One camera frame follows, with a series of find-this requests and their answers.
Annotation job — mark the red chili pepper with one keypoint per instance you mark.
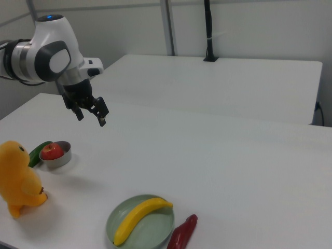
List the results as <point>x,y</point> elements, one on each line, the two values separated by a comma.
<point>182,232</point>

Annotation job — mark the upright grey partition post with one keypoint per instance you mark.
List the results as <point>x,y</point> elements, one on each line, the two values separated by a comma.
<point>169,26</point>

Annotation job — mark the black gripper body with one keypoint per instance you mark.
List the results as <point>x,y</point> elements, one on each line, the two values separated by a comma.
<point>76,92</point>

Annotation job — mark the round metal bowl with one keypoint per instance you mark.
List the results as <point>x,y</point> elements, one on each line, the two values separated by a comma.
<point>59,159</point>

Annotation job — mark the slanted grey partition post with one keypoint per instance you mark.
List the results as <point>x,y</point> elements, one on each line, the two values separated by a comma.
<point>31,10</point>

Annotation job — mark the orange plush toy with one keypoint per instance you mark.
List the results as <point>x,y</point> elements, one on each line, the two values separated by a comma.
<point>18,179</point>

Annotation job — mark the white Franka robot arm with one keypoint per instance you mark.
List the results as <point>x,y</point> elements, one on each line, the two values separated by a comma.
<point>52,46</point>

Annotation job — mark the light green plastic plate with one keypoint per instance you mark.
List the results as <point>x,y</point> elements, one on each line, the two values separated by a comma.
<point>153,228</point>

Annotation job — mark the white adjacent table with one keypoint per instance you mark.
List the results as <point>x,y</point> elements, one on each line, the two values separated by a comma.
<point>207,85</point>

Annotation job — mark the red apple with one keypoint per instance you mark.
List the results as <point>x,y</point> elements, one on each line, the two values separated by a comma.
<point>52,151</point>

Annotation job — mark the yellow banana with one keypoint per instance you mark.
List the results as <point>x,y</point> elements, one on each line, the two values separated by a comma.
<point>137,215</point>

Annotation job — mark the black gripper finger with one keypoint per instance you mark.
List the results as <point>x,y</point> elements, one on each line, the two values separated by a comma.
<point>77,111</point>
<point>101,110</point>

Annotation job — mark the black camera pole with clamp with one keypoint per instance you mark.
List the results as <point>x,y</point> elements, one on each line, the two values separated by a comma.
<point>209,31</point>

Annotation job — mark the green cucumber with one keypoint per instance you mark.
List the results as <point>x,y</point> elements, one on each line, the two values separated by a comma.
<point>35,155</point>

